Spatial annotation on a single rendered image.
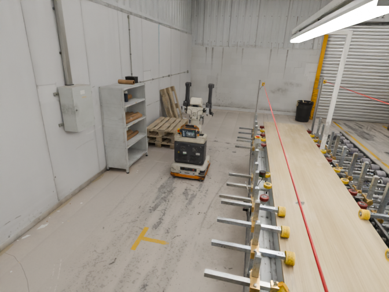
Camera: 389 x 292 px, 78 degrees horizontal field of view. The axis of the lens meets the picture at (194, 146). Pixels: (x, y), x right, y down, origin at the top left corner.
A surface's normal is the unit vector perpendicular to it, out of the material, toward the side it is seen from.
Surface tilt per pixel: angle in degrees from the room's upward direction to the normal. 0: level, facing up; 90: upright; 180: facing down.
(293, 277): 0
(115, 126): 90
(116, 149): 90
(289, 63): 90
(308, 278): 0
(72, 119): 90
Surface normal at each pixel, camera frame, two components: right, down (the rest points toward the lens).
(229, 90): -0.23, 0.33
